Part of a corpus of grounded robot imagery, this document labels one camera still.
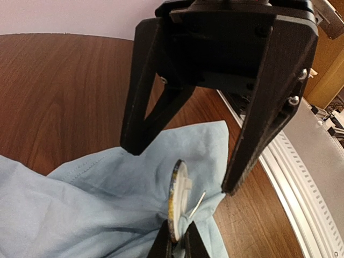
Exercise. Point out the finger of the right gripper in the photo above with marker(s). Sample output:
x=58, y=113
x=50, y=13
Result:
x=154, y=53

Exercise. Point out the painted round brooch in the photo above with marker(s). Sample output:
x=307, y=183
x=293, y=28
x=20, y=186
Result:
x=179, y=190

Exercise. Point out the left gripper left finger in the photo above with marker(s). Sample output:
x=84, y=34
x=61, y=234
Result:
x=162, y=246

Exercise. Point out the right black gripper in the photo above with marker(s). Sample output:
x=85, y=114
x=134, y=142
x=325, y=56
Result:
x=264, y=47

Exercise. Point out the cardboard box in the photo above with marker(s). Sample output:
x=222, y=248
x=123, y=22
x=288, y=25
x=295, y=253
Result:
x=328, y=63

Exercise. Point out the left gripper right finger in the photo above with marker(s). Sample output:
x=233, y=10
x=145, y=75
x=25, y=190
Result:
x=193, y=244

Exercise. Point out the light blue printed t-shirt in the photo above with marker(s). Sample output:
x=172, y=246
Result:
x=112, y=203

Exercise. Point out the aluminium front rail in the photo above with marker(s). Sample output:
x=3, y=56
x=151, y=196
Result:
x=305, y=166

